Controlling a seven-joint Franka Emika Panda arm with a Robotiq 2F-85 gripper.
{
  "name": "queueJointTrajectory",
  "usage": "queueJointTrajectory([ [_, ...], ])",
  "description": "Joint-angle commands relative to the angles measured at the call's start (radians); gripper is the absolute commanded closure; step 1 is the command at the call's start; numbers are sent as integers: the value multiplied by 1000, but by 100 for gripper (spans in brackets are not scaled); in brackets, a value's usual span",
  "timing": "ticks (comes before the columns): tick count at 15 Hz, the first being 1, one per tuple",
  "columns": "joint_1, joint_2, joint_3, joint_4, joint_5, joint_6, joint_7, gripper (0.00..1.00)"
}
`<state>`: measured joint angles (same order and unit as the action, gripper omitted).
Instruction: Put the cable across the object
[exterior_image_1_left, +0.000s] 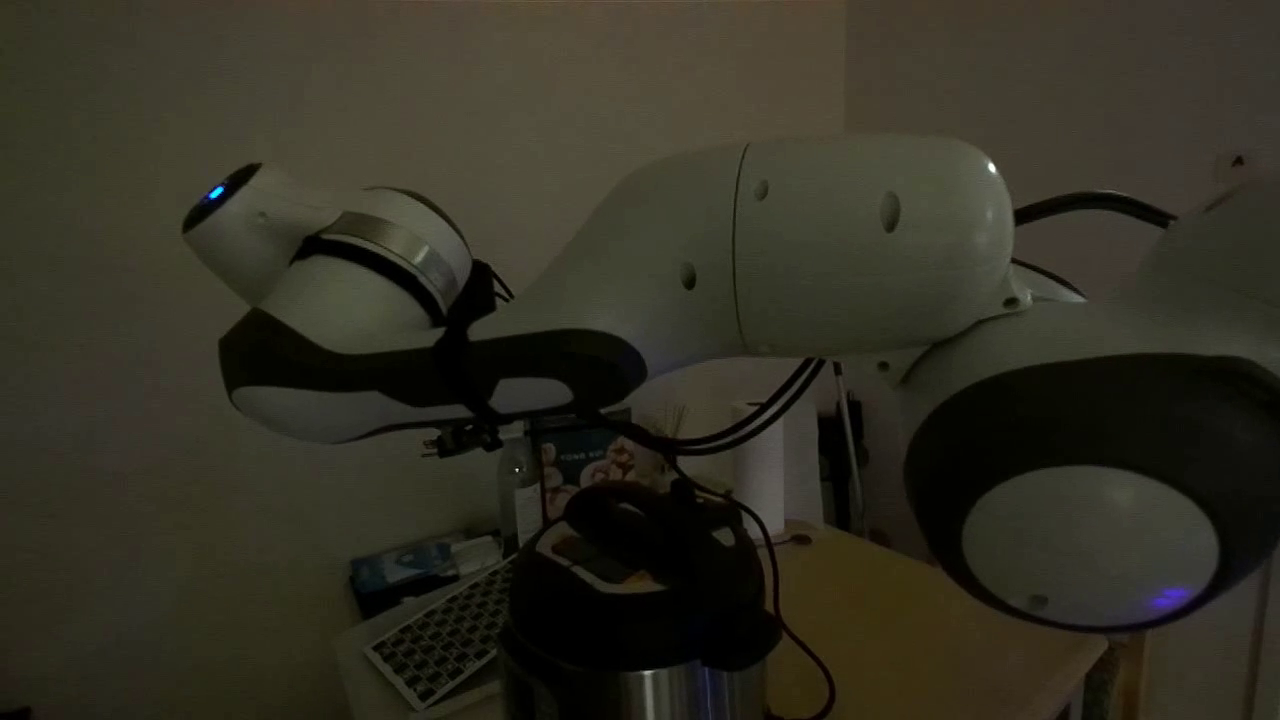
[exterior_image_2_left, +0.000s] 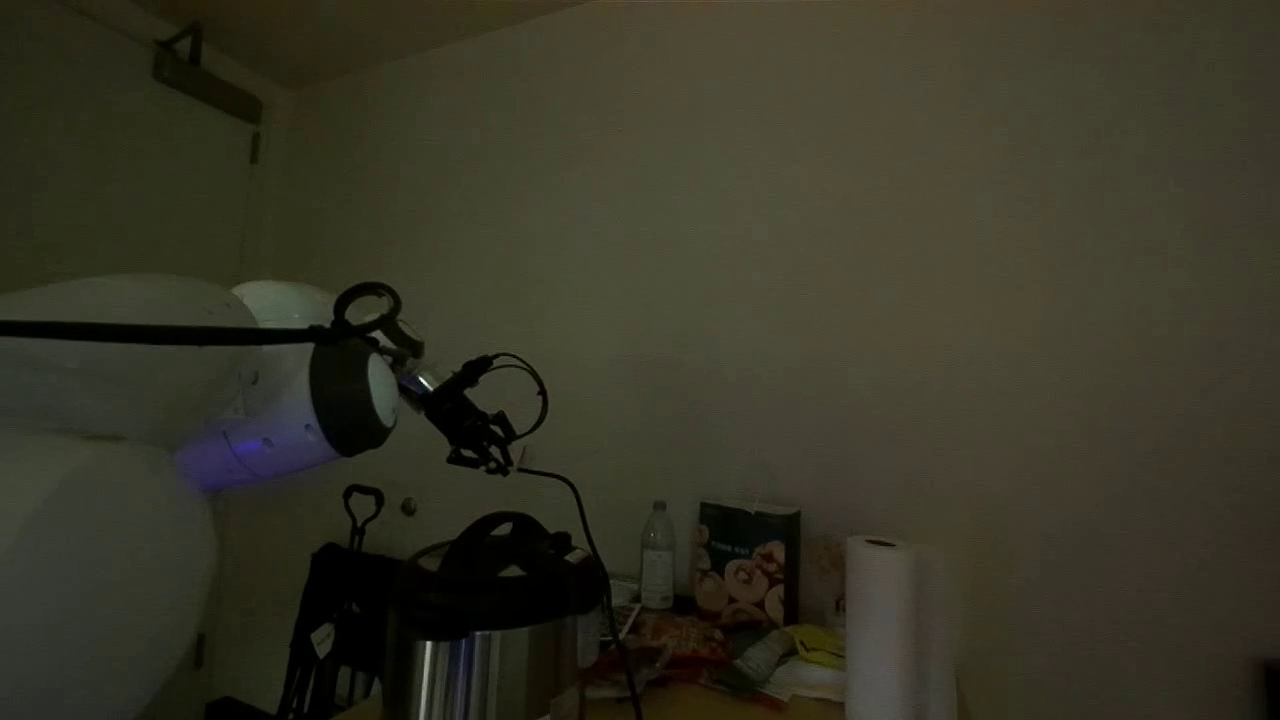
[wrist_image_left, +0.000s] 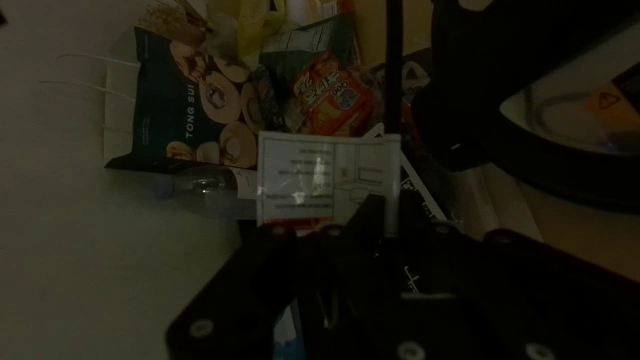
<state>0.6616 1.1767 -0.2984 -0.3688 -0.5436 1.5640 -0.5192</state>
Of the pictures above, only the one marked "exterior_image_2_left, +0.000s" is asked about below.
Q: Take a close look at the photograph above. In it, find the steel pot with black lid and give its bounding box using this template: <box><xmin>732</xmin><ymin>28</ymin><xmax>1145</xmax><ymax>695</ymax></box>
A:
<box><xmin>381</xmin><ymin>509</ymin><xmax>611</xmax><ymax>720</ymax></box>

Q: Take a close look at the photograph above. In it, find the pile of food packets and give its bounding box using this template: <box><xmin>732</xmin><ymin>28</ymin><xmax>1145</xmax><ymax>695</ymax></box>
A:
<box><xmin>585</xmin><ymin>599</ymin><xmax>853</xmax><ymax>712</ymax></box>

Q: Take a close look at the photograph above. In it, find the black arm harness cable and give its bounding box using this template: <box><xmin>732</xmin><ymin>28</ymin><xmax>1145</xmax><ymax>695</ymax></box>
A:
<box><xmin>0</xmin><ymin>276</ymin><xmax>648</xmax><ymax>720</ymax></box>

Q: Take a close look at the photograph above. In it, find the clear plastic bottle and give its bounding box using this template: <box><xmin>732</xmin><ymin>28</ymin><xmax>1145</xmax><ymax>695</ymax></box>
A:
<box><xmin>636</xmin><ymin>498</ymin><xmax>680</xmax><ymax>617</ymax></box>

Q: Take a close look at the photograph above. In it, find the dark snack package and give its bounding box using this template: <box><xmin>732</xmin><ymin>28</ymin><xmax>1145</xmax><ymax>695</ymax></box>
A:
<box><xmin>689</xmin><ymin>498</ymin><xmax>808</xmax><ymax>632</ymax></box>

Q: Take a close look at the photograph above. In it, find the white paper towel roll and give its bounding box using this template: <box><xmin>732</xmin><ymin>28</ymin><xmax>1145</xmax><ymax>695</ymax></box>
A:
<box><xmin>839</xmin><ymin>533</ymin><xmax>961</xmax><ymax>720</ymax></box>

